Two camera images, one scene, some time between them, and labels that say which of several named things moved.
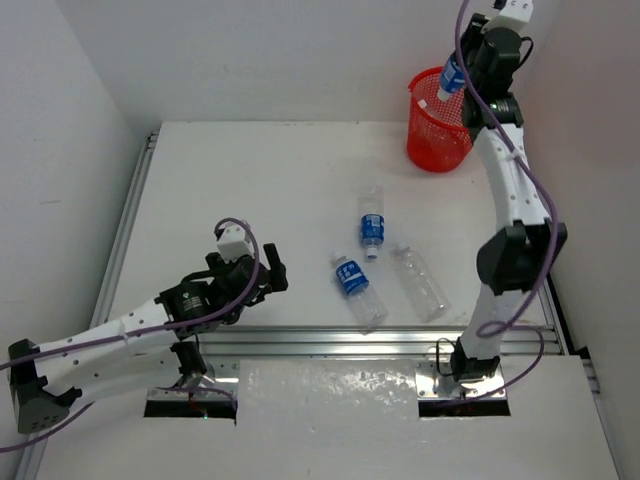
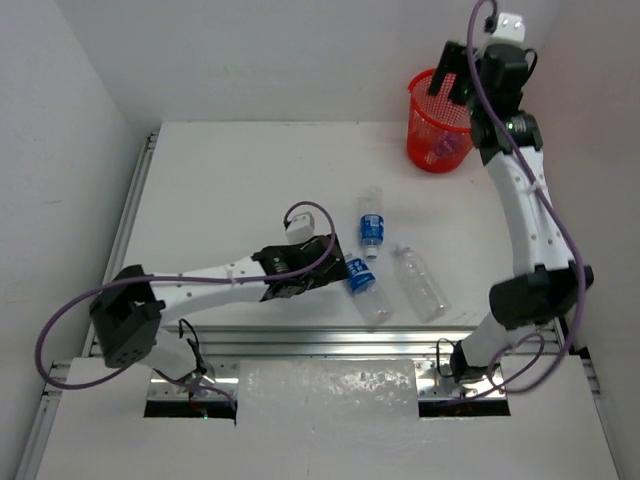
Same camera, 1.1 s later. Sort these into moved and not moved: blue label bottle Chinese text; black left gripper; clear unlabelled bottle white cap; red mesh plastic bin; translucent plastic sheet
Moved: blue label bottle Chinese text; black left gripper
Not moved: translucent plastic sheet; clear unlabelled bottle white cap; red mesh plastic bin
